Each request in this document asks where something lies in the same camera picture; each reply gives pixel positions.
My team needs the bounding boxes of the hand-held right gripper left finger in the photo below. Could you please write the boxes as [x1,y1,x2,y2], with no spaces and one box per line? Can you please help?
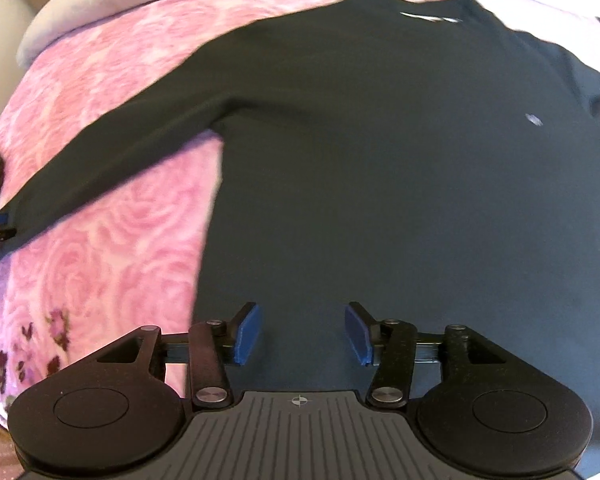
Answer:
[97,302,262,410]

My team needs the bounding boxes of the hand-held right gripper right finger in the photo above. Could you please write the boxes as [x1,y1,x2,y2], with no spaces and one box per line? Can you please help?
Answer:
[345,301,503,408]

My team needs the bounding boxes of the black long-sleeved sweater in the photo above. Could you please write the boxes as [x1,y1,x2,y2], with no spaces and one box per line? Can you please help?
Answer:
[0,0,600,456]

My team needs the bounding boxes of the pink floral blanket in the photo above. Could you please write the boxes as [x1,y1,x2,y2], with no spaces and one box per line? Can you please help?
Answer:
[0,0,600,441]

